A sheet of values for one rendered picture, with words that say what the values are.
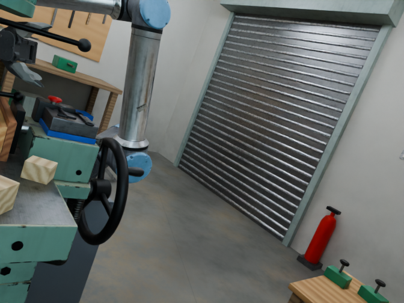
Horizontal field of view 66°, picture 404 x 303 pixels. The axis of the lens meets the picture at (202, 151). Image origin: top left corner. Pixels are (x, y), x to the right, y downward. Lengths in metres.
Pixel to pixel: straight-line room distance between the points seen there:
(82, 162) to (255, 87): 3.44
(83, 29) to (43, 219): 3.80
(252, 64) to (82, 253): 3.23
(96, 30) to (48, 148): 3.64
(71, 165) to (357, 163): 2.87
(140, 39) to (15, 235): 0.87
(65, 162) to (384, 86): 3.03
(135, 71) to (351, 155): 2.51
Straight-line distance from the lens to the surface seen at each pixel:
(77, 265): 1.63
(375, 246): 3.24
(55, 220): 0.51
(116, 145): 0.82
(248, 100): 4.02
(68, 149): 0.71
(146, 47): 1.21
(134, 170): 0.81
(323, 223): 3.20
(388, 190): 3.20
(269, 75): 3.95
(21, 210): 0.53
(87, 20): 4.22
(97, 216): 1.50
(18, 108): 0.70
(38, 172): 0.62
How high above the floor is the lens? 1.15
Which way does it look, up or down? 10 degrees down
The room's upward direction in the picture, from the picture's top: 21 degrees clockwise
